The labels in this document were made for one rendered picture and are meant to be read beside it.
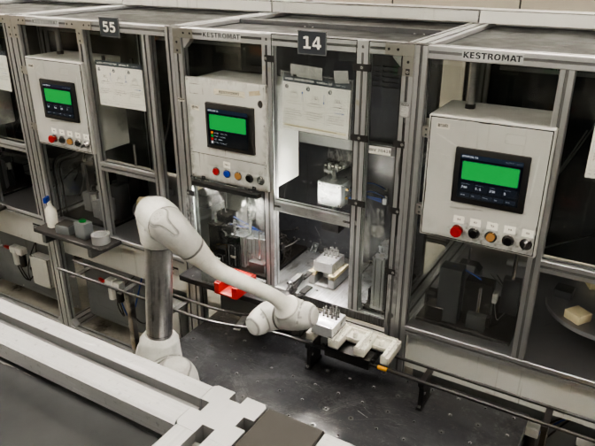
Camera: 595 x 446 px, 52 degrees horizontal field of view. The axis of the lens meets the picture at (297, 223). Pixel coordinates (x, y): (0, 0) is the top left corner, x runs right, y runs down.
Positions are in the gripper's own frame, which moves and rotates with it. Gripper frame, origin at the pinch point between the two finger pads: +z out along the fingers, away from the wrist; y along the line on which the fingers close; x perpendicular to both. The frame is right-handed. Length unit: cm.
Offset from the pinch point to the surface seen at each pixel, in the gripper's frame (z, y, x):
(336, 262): 19.3, 2.1, -4.3
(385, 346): -7.8, -13.8, -41.5
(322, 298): 5.2, -9.5, -5.3
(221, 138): 0, 58, 43
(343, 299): 9.4, -9.5, -13.8
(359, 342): -12.8, -12.4, -32.4
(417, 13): 82, 105, -11
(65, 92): -1, 67, 139
